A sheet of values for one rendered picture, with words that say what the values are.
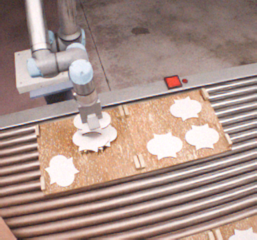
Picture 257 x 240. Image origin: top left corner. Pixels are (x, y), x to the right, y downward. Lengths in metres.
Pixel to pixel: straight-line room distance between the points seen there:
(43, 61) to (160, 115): 0.60
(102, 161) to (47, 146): 0.26
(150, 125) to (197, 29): 2.20
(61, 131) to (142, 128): 0.36
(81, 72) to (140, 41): 2.25
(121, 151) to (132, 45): 1.99
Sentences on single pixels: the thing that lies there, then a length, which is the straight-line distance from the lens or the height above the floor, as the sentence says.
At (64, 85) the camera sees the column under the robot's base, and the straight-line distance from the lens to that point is 1.66.
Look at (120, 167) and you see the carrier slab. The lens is 1.27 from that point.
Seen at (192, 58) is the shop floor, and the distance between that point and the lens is 3.06.
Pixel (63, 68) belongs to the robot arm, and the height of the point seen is 1.32.
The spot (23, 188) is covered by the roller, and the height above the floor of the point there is 0.92.
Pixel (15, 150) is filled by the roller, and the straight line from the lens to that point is 1.44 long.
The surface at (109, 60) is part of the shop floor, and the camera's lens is 3.02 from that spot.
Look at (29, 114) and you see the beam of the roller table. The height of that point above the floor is 0.91.
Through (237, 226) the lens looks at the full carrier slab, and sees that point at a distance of 1.23.
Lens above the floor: 2.07
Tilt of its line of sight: 55 degrees down
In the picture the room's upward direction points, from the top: 6 degrees counter-clockwise
